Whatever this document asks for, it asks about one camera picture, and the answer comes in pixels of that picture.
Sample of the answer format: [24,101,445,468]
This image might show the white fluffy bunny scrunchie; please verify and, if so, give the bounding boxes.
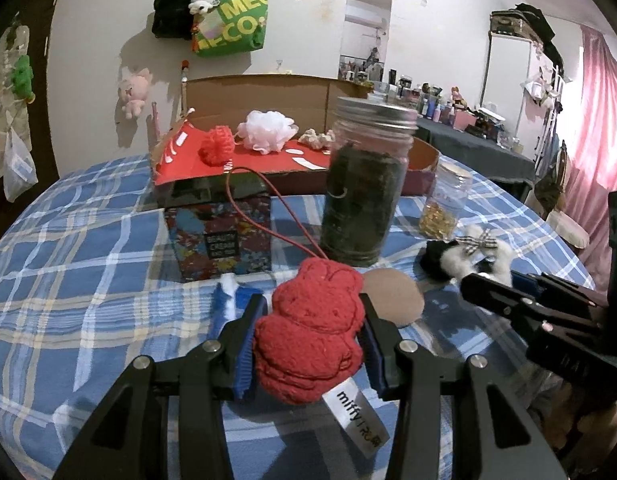
[440,226,516,286]

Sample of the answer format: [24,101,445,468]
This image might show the black fluffy scrunchie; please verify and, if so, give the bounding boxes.
[419,240,458,283]

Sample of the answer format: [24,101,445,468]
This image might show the tan round sponge puff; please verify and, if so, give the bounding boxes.
[363,269,425,328]

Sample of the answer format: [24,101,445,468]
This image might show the red knitted bunny pouch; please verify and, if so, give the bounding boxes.
[222,164,391,461]

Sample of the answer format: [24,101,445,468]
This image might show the red foam net sleeve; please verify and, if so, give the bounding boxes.
[198,126,236,166]

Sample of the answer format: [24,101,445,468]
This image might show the small jar gold clips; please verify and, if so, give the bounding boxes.
[418,162,473,242]

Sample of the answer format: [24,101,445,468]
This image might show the pink curtain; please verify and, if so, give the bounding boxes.
[566,27,617,292]

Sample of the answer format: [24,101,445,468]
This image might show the dark covered side table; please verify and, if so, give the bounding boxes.
[416,117,535,186]

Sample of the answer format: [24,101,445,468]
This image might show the white wardrobe cabinet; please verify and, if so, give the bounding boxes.
[480,10,542,127]

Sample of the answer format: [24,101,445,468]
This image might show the dark beauty cream box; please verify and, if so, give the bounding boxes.
[164,194,272,281]

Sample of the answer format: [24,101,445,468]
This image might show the large glass jar dark contents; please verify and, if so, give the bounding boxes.
[319,98,417,268]

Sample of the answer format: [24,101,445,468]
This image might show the plastic bag on door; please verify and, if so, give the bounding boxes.
[4,129,38,203]

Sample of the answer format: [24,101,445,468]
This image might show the white mesh bath pouf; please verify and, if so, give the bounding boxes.
[237,110,299,155]

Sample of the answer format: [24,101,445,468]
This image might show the cardboard box red inside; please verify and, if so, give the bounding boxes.
[149,72,441,206]

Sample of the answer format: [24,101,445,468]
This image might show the green plush on door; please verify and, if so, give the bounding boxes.
[11,54,35,104]

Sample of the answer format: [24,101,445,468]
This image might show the green tote bag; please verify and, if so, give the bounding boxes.
[192,0,268,58]

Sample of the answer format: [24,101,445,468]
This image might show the broom with orange handle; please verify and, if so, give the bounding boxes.
[179,60,189,118]

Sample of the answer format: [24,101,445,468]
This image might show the pink plush on wall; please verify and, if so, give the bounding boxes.
[118,68,152,120]

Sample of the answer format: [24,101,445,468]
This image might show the black bag on wall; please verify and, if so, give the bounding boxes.
[151,0,194,40]

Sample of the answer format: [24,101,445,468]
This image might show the white plush keychain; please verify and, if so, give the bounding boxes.
[188,0,220,15]

